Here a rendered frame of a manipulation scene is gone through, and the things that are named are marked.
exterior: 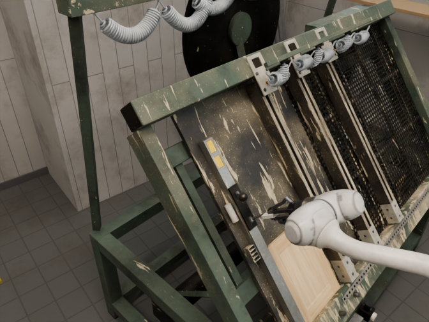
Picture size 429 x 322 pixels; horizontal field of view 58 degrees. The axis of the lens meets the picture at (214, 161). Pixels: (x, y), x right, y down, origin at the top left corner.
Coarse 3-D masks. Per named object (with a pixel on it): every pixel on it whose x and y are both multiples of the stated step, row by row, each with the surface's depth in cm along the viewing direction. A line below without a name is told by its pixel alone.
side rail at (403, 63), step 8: (384, 24) 270; (392, 24) 273; (384, 32) 272; (392, 32) 271; (392, 40) 271; (392, 48) 273; (400, 48) 273; (400, 56) 272; (400, 64) 274; (408, 64) 275; (408, 72) 273; (408, 80) 275; (416, 80) 277; (408, 88) 277; (416, 88) 274; (416, 96) 276; (424, 96) 278; (416, 104) 278; (424, 104) 276; (424, 112) 277; (424, 120) 279
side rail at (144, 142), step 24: (144, 144) 142; (144, 168) 150; (168, 168) 145; (168, 192) 145; (168, 216) 153; (192, 216) 147; (192, 240) 147; (216, 264) 149; (216, 288) 150; (240, 312) 150
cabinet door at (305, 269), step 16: (288, 240) 177; (272, 256) 170; (288, 256) 176; (304, 256) 181; (320, 256) 187; (288, 272) 173; (304, 272) 179; (320, 272) 185; (304, 288) 177; (320, 288) 183; (336, 288) 189; (304, 304) 175; (320, 304) 181
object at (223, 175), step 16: (208, 160) 162; (224, 176) 161; (224, 192) 163; (240, 224) 165; (256, 240) 164; (272, 272) 165; (272, 288) 168; (288, 288) 168; (288, 304) 167; (304, 320) 170
